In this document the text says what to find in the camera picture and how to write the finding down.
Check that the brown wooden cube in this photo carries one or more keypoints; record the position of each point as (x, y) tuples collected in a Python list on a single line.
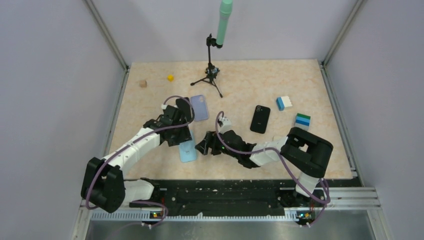
[(143, 83)]

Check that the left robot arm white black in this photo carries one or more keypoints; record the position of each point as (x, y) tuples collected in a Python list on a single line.
[(103, 184)]

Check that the light blue phone case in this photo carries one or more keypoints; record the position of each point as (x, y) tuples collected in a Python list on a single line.
[(187, 151)]

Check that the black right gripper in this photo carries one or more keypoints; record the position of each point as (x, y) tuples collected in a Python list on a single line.
[(210, 141)]

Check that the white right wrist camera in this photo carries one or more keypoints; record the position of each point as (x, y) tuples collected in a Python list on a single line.
[(224, 124)]

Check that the black mini tripod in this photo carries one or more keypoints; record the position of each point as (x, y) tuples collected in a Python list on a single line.
[(211, 71)]

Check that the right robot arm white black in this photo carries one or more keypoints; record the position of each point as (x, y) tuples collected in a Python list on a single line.
[(307, 152)]

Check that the lilac phone case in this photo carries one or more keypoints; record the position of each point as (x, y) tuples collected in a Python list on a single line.
[(199, 105)]

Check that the mint green microphone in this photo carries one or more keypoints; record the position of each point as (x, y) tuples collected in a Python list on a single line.
[(225, 10)]

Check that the green blue grey block stack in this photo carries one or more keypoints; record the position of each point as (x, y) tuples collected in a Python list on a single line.
[(302, 121)]

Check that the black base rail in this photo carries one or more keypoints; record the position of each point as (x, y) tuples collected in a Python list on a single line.
[(229, 198)]

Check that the black smartphone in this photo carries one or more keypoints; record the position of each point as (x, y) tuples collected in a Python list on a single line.
[(184, 106)]

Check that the black phone case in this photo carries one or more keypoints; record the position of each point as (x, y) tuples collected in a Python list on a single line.
[(260, 119)]

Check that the yellow cube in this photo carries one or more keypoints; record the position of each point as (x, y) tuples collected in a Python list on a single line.
[(170, 78)]

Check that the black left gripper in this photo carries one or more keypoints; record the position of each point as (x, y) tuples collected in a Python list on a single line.
[(185, 136)]

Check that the blue white toy block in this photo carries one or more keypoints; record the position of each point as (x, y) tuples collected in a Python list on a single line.
[(283, 102)]

